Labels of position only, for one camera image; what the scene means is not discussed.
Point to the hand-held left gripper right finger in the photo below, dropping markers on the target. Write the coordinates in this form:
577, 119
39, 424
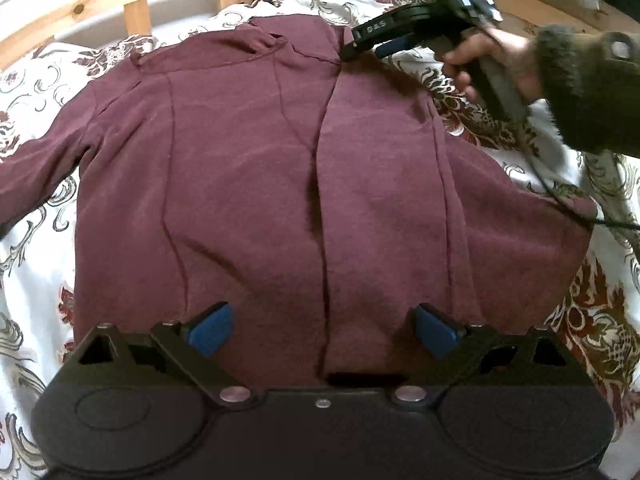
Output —
434, 330

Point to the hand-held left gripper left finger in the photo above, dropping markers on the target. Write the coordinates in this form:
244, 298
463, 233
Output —
212, 329

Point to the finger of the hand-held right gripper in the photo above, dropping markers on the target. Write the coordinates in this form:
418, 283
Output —
395, 45
387, 25

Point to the floral satin bedspread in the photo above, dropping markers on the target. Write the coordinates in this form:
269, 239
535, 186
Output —
595, 320

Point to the maroon knit cardigan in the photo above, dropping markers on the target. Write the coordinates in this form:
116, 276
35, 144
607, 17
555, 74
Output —
280, 195

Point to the wooden bed frame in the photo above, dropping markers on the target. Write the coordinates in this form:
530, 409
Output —
76, 10

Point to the person's right hand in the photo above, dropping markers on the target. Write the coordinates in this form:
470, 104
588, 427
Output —
515, 57

